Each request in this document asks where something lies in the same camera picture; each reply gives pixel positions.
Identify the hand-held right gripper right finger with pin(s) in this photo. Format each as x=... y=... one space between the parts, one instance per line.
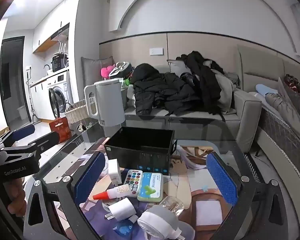
x=221 y=180

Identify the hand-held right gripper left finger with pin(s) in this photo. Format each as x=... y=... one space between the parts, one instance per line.
x=90 y=177

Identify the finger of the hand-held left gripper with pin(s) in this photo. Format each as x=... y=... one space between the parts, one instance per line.
x=46 y=140
x=25 y=131

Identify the white sponge block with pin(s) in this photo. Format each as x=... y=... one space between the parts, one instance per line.
x=114 y=172

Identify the glue bottle with orange cap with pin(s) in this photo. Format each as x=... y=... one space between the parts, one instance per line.
x=120 y=190

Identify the white remote with coloured buttons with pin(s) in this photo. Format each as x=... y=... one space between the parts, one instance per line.
x=133 y=178

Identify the white plug adapter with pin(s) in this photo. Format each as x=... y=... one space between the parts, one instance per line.
x=121 y=208

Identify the black storage box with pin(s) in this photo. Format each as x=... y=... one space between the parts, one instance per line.
x=140 y=152

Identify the teal lidded box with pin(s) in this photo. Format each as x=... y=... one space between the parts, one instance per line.
x=151 y=185

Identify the grey and white round fan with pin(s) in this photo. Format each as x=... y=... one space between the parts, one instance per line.
x=155 y=221

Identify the person's left hand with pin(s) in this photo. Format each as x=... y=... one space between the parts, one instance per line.
x=16 y=197

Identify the red gift box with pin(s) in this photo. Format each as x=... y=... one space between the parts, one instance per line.
x=61 y=130

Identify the white trash bin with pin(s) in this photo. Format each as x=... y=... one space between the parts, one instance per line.
x=22 y=112

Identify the flat cardboard box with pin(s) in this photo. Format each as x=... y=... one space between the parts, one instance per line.
x=2 y=132

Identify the mop on stand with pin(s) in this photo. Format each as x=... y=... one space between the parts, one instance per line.
x=31 y=100

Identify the white base cabinet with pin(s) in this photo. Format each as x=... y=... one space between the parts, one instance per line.
x=40 y=100

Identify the woven wicker basket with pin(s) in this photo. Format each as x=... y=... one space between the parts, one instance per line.
x=76 y=112

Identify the printed table mat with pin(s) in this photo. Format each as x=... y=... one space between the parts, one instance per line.
x=180 y=187

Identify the dark door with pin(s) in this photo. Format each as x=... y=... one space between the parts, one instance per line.
x=12 y=80

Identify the white washing machine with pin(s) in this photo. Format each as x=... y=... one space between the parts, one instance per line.
x=62 y=85

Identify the blue plastic item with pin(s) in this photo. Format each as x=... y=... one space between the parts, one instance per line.
x=123 y=230

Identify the grey sofa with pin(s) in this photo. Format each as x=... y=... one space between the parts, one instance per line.
x=190 y=122

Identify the kitchen faucet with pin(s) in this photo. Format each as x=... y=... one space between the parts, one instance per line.
x=47 y=67

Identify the white electric kettle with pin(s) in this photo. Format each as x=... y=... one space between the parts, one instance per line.
x=107 y=102

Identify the black countertop appliance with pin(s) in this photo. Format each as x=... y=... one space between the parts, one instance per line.
x=57 y=63

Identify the grey square cushion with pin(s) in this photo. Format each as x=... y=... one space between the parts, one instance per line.
x=92 y=70

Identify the white router with antennas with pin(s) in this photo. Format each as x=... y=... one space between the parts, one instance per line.
x=62 y=48

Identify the pink plush toy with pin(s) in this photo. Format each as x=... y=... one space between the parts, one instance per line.
x=106 y=71

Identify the grey garment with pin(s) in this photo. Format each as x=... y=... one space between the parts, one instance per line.
x=227 y=87

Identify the black clothing pile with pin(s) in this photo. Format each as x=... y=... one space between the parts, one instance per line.
x=207 y=85

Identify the grey duvet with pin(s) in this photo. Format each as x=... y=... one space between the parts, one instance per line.
x=285 y=107

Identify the green and white cloth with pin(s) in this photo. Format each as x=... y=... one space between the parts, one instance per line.
x=128 y=81

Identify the light blue pillow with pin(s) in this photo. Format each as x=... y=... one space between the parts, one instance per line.
x=263 y=88

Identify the black puffer jacket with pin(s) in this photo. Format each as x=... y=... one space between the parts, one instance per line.
x=150 y=92

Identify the black and white helmet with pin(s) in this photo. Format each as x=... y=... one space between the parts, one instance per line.
x=122 y=67

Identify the black range hood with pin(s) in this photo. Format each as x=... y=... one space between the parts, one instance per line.
x=62 y=30

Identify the white upper cabinet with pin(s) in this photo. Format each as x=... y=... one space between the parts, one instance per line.
x=47 y=17

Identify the patterned dark red cloth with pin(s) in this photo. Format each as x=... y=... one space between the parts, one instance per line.
x=292 y=82

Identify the grey cushion with dark trim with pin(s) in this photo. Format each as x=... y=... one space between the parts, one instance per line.
x=176 y=67

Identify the grey upholstered bed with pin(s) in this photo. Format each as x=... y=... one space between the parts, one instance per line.
x=260 y=65

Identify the white wall switch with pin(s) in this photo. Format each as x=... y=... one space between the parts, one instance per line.
x=156 y=51

